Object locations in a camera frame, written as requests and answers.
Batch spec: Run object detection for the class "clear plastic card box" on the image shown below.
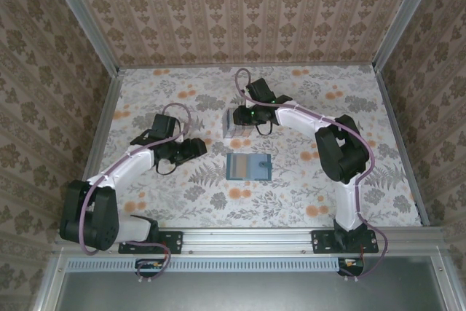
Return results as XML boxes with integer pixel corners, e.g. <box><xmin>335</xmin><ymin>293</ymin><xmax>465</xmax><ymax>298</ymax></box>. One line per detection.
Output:
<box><xmin>221</xmin><ymin>106</ymin><xmax>256</xmax><ymax>140</ymax></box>

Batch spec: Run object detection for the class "blue card holder wallet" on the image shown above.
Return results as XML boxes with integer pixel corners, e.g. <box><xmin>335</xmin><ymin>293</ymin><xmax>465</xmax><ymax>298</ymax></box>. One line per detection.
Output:
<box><xmin>225</xmin><ymin>153</ymin><xmax>273</xmax><ymax>181</ymax></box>

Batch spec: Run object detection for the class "floral table cover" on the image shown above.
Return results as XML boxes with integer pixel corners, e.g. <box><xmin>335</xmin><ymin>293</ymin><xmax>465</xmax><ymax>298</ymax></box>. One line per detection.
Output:
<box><xmin>83</xmin><ymin>65</ymin><xmax>425</xmax><ymax>230</ymax></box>

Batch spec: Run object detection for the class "grey metal sheet panel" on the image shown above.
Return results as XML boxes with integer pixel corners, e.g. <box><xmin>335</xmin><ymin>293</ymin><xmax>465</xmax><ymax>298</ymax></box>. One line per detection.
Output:
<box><xmin>54</xmin><ymin>270</ymin><xmax>445</xmax><ymax>311</ymax></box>

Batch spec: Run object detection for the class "aluminium table side rail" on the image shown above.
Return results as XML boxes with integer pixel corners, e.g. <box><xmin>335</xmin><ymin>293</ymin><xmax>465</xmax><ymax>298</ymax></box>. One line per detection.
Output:
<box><xmin>68</xmin><ymin>68</ymin><xmax>125</xmax><ymax>230</ymax></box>
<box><xmin>374</xmin><ymin>66</ymin><xmax>430</xmax><ymax>228</ymax></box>

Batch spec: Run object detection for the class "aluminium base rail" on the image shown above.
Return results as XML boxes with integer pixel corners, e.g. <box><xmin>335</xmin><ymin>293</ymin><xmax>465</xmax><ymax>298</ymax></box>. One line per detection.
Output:
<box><xmin>54</xmin><ymin>228</ymin><xmax>447</xmax><ymax>256</ymax></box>

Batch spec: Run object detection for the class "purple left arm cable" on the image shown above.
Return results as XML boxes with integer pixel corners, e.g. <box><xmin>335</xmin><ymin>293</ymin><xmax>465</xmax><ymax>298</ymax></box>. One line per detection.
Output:
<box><xmin>78</xmin><ymin>102</ymin><xmax>193</xmax><ymax>285</ymax></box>

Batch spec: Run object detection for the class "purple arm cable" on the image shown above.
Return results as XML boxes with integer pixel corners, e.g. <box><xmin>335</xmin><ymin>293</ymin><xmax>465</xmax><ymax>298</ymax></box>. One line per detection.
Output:
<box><xmin>234</xmin><ymin>68</ymin><xmax>389</xmax><ymax>283</ymax></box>
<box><xmin>78</xmin><ymin>102</ymin><xmax>193</xmax><ymax>285</ymax></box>

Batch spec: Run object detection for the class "grey slotted cable duct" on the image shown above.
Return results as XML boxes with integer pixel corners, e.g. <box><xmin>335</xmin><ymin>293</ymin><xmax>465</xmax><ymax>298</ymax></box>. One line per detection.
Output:
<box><xmin>67</xmin><ymin>256</ymin><xmax>341</xmax><ymax>272</ymax></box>

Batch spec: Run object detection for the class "black connector box with wires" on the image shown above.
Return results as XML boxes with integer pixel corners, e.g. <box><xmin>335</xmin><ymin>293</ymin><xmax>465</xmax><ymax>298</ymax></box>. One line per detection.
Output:
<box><xmin>135</xmin><ymin>258</ymin><xmax>165</xmax><ymax>277</ymax></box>
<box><xmin>337</xmin><ymin>256</ymin><xmax>365</xmax><ymax>276</ymax></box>

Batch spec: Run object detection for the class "aluminium corner post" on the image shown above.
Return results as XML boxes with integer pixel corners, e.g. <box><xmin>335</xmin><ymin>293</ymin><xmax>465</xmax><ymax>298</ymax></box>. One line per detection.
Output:
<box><xmin>373</xmin><ymin>0</ymin><xmax>443</xmax><ymax>71</ymax></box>
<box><xmin>43</xmin><ymin>0</ymin><xmax>121</xmax><ymax>74</ymax></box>

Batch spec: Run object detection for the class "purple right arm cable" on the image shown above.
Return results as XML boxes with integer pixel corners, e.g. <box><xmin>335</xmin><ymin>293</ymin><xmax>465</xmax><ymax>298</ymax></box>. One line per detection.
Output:
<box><xmin>234</xmin><ymin>68</ymin><xmax>389</xmax><ymax>283</ymax></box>

